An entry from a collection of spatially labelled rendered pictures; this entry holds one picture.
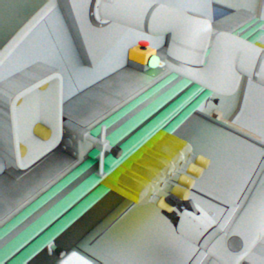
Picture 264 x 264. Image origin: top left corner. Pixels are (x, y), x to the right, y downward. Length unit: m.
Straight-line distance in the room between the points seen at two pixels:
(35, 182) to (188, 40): 0.54
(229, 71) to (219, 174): 0.65
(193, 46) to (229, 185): 0.67
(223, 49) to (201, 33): 0.07
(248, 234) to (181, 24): 0.52
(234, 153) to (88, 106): 0.70
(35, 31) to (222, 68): 0.46
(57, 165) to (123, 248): 0.31
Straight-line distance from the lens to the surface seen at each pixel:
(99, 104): 1.12
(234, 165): 1.50
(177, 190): 1.07
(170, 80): 1.32
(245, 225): 0.85
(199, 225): 0.97
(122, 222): 1.15
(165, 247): 1.11
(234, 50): 0.85
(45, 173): 1.02
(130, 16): 0.95
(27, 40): 0.91
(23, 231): 0.92
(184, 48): 0.89
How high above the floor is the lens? 1.39
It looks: 24 degrees down
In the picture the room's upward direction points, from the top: 116 degrees clockwise
